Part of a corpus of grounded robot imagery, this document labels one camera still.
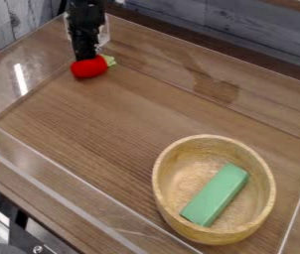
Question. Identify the green rectangular block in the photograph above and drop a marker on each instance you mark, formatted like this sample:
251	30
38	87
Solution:
210	202

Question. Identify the red plush strawberry toy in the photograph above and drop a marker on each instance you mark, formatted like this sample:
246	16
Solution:
93	67

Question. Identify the clear acrylic table enclosure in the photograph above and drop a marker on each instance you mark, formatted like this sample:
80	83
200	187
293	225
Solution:
81	138

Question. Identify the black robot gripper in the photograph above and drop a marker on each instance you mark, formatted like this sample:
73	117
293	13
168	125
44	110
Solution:
85	19

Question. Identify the light wooden bowl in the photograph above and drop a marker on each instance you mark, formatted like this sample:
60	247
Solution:
186	167

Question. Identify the black metal stand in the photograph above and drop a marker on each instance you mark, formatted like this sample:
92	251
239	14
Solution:
21	238

